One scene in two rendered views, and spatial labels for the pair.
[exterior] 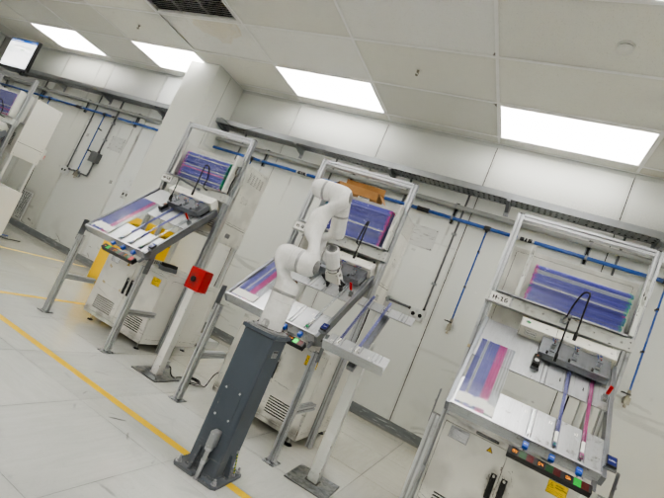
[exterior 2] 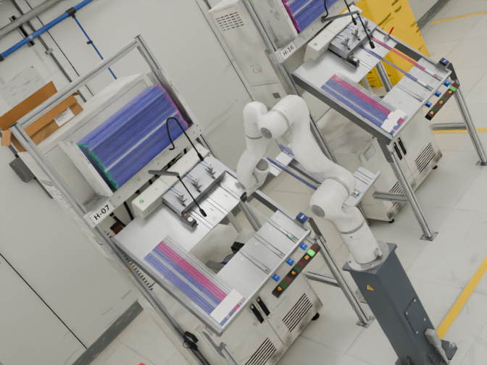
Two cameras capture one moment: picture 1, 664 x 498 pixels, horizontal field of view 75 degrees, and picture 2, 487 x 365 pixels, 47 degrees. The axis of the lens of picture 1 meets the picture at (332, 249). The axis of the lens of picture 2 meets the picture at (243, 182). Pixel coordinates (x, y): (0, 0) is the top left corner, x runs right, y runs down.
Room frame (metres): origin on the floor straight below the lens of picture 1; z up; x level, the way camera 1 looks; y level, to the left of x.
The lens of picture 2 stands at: (1.14, 1.93, 2.22)
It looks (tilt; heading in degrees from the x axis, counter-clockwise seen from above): 24 degrees down; 307
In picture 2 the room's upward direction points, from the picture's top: 32 degrees counter-clockwise
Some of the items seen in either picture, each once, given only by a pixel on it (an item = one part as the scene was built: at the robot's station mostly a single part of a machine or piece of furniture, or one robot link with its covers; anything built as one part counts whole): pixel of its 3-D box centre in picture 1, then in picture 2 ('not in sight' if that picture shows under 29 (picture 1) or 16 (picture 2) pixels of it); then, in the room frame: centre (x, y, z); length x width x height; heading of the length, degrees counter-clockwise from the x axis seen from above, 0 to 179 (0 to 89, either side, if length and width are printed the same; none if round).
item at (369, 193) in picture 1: (370, 194); (60, 102); (3.36, -0.10, 1.82); 0.68 x 0.30 x 0.20; 65
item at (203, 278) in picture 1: (179, 321); not in sight; (3.07, 0.78, 0.39); 0.24 x 0.24 x 0.78; 65
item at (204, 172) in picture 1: (186, 234); not in sight; (3.82, 1.23, 0.95); 1.35 x 0.82 x 1.90; 155
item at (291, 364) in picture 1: (289, 376); (232, 306); (3.18, -0.07, 0.31); 0.70 x 0.65 x 0.62; 65
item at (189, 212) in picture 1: (156, 261); not in sight; (3.63, 1.30, 0.66); 1.01 x 0.73 x 1.31; 155
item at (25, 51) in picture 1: (24, 57); not in sight; (5.04, 4.25, 2.10); 0.58 x 0.14 x 0.41; 65
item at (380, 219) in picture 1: (356, 219); (134, 135); (3.05, -0.08, 1.52); 0.51 x 0.13 x 0.27; 65
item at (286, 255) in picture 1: (288, 269); (335, 208); (2.13, 0.16, 1.00); 0.19 x 0.12 x 0.24; 68
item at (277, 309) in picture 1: (276, 311); (359, 240); (2.11, 0.13, 0.79); 0.19 x 0.19 x 0.18
